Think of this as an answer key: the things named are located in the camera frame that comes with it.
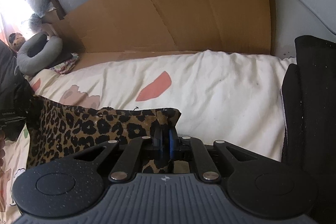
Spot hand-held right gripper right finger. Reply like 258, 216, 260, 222
167, 127, 254, 183

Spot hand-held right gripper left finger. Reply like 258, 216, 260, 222
73, 127, 165, 183

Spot leopard print skirt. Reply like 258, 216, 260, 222
26, 95, 182, 174

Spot folded black clothes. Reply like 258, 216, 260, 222
281, 35, 336, 224

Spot loose black garment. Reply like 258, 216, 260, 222
10, 74, 36, 114

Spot dark grey pillow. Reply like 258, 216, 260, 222
0, 40, 25, 98

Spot grey neck pillow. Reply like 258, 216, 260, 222
16, 31, 63, 75

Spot cream bear print blanket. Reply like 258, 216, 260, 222
0, 49, 297, 214

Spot small floral cloth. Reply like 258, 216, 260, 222
50, 53, 80, 75

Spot brown teddy bear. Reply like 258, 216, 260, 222
8, 32, 26, 52

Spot thin black mat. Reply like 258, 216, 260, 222
49, 52, 74, 68

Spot grey fluffy plush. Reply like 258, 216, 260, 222
28, 13, 44, 31

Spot small cardboard box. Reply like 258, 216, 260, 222
42, 9, 66, 38

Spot long brown cardboard sheet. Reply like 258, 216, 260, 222
52, 0, 276, 75

